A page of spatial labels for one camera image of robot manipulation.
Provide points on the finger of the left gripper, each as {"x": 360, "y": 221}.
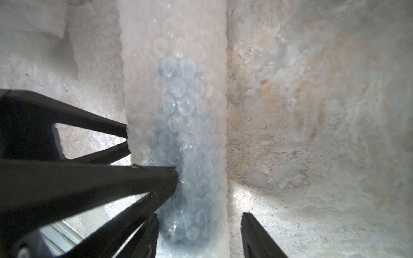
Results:
{"x": 35, "y": 194}
{"x": 28, "y": 125}

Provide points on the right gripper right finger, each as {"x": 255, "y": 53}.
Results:
{"x": 257, "y": 243}

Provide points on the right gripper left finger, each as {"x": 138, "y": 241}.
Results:
{"x": 144, "y": 242}

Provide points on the blue ribbed vase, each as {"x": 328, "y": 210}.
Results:
{"x": 185, "y": 140}

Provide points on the clear bubble wrap sheet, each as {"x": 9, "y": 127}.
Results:
{"x": 35, "y": 16}

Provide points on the aluminium mounting rail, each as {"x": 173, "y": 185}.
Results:
{"x": 60, "y": 238}

